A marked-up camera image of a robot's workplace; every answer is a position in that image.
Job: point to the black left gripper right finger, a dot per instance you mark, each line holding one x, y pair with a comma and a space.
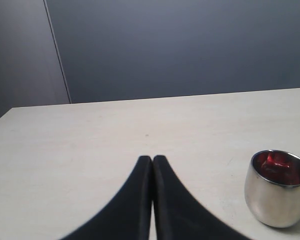
178, 215

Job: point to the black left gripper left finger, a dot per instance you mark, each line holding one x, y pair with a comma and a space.
127, 216

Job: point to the stainless steel cup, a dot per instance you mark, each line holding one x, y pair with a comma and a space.
272, 204

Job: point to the candies inside cup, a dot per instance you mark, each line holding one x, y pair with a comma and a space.
278, 167

